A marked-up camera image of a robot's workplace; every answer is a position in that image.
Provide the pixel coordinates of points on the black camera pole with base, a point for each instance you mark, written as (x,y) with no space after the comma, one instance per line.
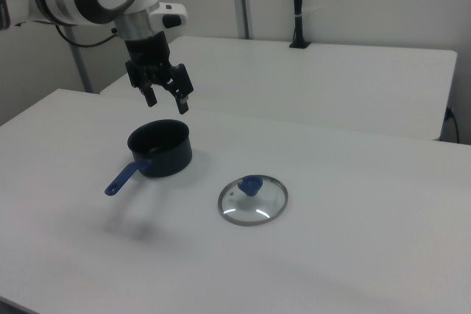
(297,5)

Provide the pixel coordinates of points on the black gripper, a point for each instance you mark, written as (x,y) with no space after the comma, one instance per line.
(147,53)

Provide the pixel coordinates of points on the grey thin wall post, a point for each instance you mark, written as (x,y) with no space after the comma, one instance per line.
(81,67)

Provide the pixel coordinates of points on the glass lid with blue knob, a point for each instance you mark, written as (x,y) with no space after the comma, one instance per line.
(254,205)

